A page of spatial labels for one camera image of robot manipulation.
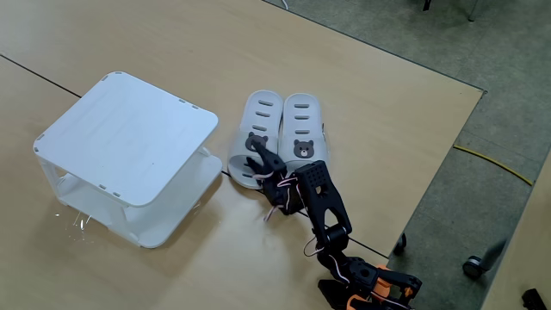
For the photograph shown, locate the white bear slipper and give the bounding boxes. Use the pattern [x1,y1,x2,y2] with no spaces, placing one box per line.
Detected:
[226,89,284,190]
[277,92,331,173]

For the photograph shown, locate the white two-tier plastic box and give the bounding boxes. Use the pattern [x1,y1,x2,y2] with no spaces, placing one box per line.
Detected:
[33,71,224,250]

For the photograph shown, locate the black caster wheel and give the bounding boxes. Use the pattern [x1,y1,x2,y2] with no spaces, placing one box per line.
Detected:
[392,232,408,256]

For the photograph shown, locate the grey caster wheel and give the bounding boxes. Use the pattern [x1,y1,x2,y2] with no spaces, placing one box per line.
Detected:
[462,255,490,279]

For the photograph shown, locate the black object on floor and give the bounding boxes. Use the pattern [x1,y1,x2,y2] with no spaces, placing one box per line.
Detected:
[521,288,548,310]

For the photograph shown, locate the gripper servo wire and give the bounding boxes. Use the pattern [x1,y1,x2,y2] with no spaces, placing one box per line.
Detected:
[251,170,302,223]

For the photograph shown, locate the arm servo wire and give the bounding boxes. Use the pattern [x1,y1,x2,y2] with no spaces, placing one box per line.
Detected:
[303,235,348,285]

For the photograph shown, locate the yellow floor cable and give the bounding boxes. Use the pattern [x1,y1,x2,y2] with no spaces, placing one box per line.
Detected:
[452,144,535,187]

